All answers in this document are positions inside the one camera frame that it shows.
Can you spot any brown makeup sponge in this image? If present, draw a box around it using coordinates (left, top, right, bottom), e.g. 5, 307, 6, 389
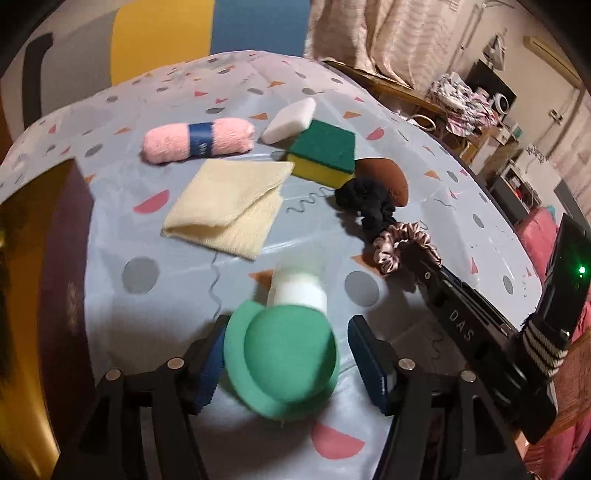
355, 157, 411, 208

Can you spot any pink blanket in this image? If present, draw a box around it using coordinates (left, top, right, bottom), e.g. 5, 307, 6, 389
516, 207, 591, 480

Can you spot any cream cloth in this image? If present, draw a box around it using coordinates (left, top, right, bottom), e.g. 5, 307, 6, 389
161, 159, 295, 262

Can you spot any wooden side desk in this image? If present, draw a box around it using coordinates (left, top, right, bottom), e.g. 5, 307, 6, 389
323, 59, 448, 121

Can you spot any black scrunchie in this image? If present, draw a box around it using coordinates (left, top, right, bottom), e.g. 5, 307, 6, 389
334, 178, 398, 244

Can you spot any pink yarn skein blue band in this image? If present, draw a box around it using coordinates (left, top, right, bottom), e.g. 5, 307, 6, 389
141, 117, 256, 166

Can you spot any beige wall air conditioner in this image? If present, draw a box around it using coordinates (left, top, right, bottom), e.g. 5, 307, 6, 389
522, 36, 583, 80

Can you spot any green powder puff white handle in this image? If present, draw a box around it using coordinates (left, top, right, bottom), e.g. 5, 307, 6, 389
223, 265, 341, 422

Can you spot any pink satin scrunchie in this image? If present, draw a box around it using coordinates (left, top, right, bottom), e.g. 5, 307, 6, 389
372, 220, 443, 277

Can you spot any white foam sponge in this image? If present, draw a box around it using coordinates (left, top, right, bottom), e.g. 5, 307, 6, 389
261, 97, 317, 145

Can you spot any green and yellow scrub sponge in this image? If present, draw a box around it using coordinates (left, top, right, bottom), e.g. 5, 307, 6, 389
285, 119, 357, 189

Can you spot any light blue patterned tablecloth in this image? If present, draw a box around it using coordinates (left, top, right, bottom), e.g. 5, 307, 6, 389
0, 50, 543, 480

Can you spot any grey yellow blue chair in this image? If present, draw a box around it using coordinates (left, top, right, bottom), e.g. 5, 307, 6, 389
21, 0, 310, 134

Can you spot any dark red box gold inside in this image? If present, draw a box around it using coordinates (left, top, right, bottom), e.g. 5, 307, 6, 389
0, 157, 98, 467

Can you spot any beige patterned curtain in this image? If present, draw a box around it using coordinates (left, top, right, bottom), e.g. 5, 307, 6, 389
305, 0, 513, 93

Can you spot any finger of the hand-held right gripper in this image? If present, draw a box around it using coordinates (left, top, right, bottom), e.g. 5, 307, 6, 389
401, 240, 446, 296

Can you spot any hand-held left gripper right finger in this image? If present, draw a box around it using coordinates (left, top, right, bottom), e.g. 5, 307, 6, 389
346, 315, 536, 480

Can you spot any pile of floral clothes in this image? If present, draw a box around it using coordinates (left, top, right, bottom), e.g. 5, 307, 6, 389
427, 74, 502, 137

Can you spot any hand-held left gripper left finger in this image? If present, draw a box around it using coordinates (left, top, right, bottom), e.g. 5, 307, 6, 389
51, 314, 232, 480

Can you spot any black cabinet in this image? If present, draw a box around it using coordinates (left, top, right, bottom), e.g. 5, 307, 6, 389
465, 59, 518, 116

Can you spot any person's right forearm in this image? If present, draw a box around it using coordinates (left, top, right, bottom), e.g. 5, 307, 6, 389
510, 318, 571, 384

